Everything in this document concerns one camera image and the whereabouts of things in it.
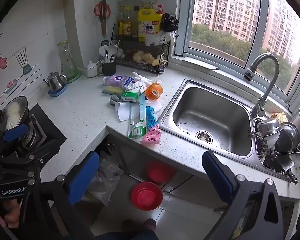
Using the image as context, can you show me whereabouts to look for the steel pan with lid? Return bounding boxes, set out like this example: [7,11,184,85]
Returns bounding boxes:
[0,96,29,132]

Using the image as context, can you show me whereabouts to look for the yellow scrub brush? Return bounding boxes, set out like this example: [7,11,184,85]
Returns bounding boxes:
[102,86,125,96]

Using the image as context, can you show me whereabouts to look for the purple label plastic bottle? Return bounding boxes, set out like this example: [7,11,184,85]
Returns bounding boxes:
[102,75,136,89]

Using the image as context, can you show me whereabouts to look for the small white lidded pot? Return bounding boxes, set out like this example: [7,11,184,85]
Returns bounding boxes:
[85,61,103,78]

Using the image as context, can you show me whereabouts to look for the black plastic bag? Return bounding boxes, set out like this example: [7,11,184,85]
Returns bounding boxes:
[160,13,179,33]

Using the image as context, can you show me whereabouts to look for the blue pink plastic wrapper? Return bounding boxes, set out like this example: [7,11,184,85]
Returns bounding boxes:
[141,106,161,145]

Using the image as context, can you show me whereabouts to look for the kitchen cleaver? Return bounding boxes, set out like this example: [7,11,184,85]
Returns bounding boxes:
[276,154,299,185]

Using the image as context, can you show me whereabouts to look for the green carafe coaster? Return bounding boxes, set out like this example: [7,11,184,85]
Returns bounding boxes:
[66,69,81,83]

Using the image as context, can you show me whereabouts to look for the clear plastic bag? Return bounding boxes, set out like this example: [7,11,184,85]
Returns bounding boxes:
[83,151,125,206]

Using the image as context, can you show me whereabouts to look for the black gas stove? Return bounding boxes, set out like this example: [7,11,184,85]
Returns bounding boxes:
[3,104,66,158]

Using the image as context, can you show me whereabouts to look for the steel wool scrubber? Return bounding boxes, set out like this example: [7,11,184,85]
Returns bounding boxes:
[249,131,275,158]

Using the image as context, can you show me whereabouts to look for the ginger root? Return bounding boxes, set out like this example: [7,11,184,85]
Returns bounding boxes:
[133,50,167,67]

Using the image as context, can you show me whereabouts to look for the steel bowl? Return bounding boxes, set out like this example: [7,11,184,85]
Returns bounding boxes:
[257,118,282,137]

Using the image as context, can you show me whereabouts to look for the small steel teapot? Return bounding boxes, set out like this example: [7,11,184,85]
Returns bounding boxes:
[43,72,67,91]

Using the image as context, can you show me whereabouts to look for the white paper towel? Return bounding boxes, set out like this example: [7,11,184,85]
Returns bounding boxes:
[114,101,163,122]

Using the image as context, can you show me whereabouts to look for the stainless steel sink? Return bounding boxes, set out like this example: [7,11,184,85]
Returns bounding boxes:
[157,77,268,167]

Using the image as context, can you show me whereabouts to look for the toothbrush blister package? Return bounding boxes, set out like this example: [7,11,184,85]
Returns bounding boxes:
[128,94,147,139]

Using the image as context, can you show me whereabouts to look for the green white medicine box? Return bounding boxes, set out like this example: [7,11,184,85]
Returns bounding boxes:
[121,89,141,102]

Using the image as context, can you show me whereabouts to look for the blue coaster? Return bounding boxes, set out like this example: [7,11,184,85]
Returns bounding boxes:
[48,84,68,98]

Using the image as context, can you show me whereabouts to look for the grey gooseneck faucet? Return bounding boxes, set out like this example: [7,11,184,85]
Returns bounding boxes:
[242,52,280,118]

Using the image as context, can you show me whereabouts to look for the yellow detergent jug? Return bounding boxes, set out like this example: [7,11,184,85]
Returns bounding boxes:
[138,8,162,42]

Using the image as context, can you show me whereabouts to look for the orange plastic cup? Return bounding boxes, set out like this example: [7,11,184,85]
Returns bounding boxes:
[145,82,164,101]

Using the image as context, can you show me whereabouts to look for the black wire rack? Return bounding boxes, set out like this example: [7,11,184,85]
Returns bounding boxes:
[110,23,170,75]

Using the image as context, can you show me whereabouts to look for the glass carafe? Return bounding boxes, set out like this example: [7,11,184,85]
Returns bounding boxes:
[57,40,77,76]

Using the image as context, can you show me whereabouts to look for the dark green utensil mug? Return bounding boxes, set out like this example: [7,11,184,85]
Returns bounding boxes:
[97,60,116,76]

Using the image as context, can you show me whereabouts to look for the red plastic basin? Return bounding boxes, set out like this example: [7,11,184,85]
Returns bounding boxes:
[130,182,163,211]

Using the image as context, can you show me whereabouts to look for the person's left hand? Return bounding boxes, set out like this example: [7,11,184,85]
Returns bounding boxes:
[1,199,20,228]

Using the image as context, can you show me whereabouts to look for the red handled scissors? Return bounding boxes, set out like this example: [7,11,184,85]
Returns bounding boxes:
[94,0,111,37]

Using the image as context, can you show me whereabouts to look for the oil bottle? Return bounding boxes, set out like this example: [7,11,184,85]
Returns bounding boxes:
[117,5,140,40]

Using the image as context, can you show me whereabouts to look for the person's blue trouser legs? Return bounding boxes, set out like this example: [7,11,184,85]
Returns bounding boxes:
[96,218,158,240]

